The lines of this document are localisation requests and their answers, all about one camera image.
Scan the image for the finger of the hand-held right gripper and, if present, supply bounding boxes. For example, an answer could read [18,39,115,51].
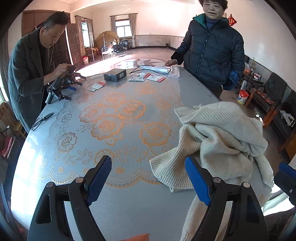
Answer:
[274,162,296,202]

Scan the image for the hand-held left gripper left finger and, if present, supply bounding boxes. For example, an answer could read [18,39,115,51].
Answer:
[28,155,113,241]

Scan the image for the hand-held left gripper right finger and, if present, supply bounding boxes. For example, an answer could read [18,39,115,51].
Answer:
[184,156,270,241]

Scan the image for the cream knitted sweater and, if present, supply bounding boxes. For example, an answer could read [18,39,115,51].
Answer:
[149,101,274,241]

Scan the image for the floral plastic tablecloth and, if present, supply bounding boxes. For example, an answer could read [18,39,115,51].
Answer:
[10,61,273,241]

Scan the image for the dark wooden armchair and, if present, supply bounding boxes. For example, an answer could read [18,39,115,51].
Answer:
[275,86,296,160]
[251,72,287,128]

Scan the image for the black scissors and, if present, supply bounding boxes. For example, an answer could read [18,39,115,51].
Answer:
[31,112,55,131]

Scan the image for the white and red packet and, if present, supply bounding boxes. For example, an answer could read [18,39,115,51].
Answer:
[128,72,145,82]
[87,81,106,92]
[143,72,166,82]

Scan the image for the white bucket with red lid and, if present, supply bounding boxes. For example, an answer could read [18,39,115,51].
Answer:
[237,89,249,105]

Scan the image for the spare hand-held gripper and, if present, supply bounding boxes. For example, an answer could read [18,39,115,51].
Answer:
[45,79,77,105]
[52,65,87,87]

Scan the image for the black cardboard box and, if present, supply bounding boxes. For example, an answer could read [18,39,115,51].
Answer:
[103,69,127,82]

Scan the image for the small clear plastic bag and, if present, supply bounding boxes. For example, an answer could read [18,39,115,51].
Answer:
[168,65,180,77]

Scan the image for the white metal chair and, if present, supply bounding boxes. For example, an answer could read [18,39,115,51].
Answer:
[100,43,115,58]

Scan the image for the parked bicycle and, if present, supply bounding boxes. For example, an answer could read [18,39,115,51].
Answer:
[112,39,132,53]

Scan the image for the carved wooden door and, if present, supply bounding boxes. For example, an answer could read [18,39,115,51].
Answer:
[67,23,84,70]

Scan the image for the large straw umbrella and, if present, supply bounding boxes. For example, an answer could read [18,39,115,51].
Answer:
[95,30,119,50]

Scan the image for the grey curtain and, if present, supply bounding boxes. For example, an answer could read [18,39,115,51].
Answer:
[110,16,119,39]
[128,14,137,48]

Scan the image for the window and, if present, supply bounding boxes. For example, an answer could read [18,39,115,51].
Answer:
[116,20,131,37]

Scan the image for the thin black cable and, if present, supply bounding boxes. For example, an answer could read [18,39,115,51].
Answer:
[129,65,171,77]

